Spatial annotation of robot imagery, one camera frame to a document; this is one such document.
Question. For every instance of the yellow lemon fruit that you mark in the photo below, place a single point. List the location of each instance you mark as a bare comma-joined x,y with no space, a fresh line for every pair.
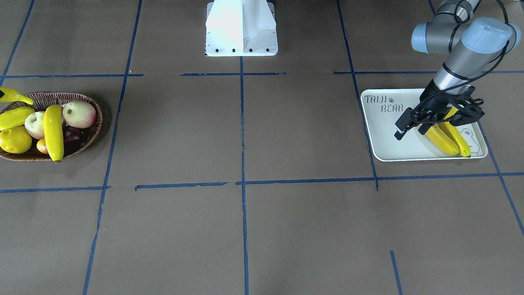
15,140

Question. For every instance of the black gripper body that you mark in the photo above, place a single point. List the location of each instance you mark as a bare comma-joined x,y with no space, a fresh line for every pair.
428,101

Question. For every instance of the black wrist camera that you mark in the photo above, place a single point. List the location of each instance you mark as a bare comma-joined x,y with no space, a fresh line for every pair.
468,109

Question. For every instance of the yellow star fruit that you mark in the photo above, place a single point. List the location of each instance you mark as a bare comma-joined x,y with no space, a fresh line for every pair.
14,117

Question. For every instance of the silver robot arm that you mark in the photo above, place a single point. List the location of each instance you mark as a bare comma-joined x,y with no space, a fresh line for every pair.
470,45

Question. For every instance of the dark purple fruit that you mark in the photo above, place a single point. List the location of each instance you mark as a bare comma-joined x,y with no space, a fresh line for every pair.
73,138

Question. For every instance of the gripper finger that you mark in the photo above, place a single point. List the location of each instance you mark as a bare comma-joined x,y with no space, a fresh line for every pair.
408,120
421,128

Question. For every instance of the red yellow mango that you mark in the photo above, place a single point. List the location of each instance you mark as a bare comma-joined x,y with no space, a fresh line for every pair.
42,146

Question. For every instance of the white bear tray plate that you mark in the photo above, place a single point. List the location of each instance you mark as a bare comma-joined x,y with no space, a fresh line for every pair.
382,108

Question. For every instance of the yellow banana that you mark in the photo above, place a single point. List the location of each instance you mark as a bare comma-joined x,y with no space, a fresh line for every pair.
453,133
11,95
441,140
53,132

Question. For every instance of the white pole with base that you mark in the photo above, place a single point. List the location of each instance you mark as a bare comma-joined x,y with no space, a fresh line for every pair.
239,28

